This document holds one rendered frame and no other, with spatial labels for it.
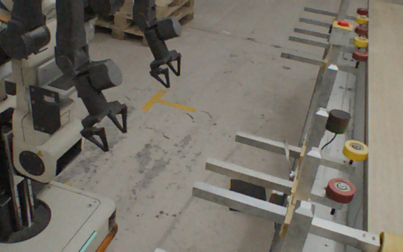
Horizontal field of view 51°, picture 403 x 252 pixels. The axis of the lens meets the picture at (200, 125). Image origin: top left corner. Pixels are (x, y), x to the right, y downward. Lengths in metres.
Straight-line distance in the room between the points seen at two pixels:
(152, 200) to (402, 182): 1.47
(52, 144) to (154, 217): 1.01
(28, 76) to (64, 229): 0.77
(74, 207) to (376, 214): 1.31
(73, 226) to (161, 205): 0.67
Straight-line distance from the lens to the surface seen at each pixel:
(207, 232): 2.33
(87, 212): 2.01
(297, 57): 2.46
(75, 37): 1.07
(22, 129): 1.51
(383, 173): 1.45
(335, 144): 2.08
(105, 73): 1.06
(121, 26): 4.64
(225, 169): 1.34
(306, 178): 1.03
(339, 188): 1.31
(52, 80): 1.41
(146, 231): 2.31
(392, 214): 1.30
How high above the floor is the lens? 1.65
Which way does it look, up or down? 31 degrees down
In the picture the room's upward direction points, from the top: 7 degrees clockwise
